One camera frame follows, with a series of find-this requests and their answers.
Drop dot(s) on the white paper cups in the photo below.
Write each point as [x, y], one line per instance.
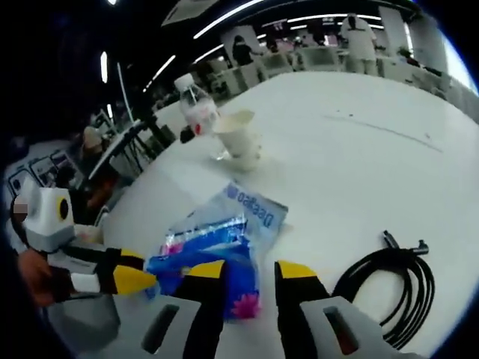
[239, 144]

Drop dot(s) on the person's left hand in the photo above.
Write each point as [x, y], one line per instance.
[41, 278]

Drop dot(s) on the ceiling air conditioner vent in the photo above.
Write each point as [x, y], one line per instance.
[179, 11]

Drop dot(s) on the blue tissue packet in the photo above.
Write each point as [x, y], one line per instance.
[209, 250]

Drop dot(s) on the person's grey trousers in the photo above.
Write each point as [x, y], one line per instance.
[86, 314]

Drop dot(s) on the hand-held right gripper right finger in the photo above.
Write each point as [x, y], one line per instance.
[299, 321]

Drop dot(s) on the long ceiling light strip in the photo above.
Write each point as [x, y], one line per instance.
[239, 26]

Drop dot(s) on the blue wet wipes pack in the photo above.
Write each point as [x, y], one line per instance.
[258, 213]

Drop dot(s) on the small black mouse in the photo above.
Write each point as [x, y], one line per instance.
[186, 135]

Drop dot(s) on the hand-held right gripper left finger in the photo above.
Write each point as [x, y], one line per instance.
[194, 318]

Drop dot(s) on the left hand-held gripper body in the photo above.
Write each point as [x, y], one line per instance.
[48, 220]

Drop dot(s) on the clear plastic water bottle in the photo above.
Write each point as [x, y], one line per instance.
[196, 112]

